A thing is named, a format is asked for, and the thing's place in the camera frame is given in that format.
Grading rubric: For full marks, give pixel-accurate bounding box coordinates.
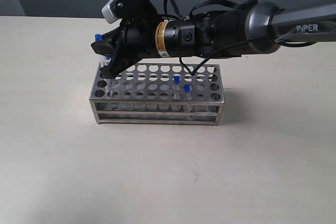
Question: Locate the stainless steel test tube rack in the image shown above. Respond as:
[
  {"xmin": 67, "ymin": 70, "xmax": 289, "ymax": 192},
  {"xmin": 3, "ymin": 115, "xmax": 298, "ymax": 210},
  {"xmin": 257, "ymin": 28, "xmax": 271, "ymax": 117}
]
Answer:
[{"xmin": 89, "ymin": 62, "xmax": 225, "ymax": 125}]

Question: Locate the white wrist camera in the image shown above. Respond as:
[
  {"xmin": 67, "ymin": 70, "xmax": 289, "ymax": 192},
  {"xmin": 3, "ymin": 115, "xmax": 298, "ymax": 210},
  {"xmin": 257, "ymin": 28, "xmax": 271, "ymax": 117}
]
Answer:
[{"xmin": 101, "ymin": 0, "xmax": 119, "ymax": 24}]

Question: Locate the blue capped tube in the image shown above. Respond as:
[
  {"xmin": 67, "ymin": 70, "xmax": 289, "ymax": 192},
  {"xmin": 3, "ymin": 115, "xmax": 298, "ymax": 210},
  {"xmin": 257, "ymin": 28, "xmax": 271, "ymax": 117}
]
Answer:
[
  {"xmin": 183, "ymin": 84, "xmax": 193, "ymax": 112},
  {"xmin": 94, "ymin": 34, "xmax": 103, "ymax": 41},
  {"xmin": 100, "ymin": 56, "xmax": 111, "ymax": 68},
  {"xmin": 172, "ymin": 76, "xmax": 181, "ymax": 111}
]

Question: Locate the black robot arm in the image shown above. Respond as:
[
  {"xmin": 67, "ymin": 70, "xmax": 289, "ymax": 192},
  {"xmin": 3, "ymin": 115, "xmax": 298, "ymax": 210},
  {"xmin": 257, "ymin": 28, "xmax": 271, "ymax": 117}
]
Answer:
[{"xmin": 91, "ymin": 0, "xmax": 335, "ymax": 79}]

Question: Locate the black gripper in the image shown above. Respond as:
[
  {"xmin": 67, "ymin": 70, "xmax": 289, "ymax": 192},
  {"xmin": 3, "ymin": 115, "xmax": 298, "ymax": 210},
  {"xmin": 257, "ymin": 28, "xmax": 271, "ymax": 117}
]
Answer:
[{"xmin": 91, "ymin": 0, "xmax": 159, "ymax": 79}]

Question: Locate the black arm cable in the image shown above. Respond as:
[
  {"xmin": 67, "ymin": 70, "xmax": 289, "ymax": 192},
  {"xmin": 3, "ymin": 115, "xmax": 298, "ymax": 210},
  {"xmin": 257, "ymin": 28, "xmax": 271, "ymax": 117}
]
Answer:
[{"xmin": 163, "ymin": 0, "xmax": 336, "ymax": 77}]

